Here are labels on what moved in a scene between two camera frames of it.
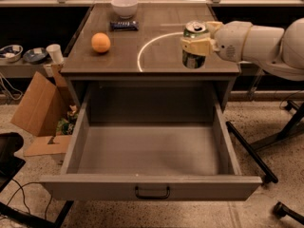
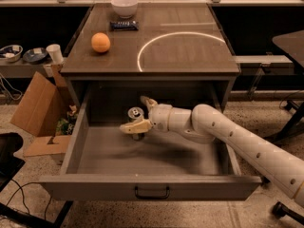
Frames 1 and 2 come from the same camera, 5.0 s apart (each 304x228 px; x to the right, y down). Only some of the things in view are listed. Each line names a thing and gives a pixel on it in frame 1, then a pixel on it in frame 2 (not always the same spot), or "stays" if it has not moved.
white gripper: [230, 42] -> [159, 116]
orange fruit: [101, 43] stays
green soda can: [194, 28] -> [136, 114]
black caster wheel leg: [281, 210] stays
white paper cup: [55, 52] stays
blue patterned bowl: [35, 55] stays
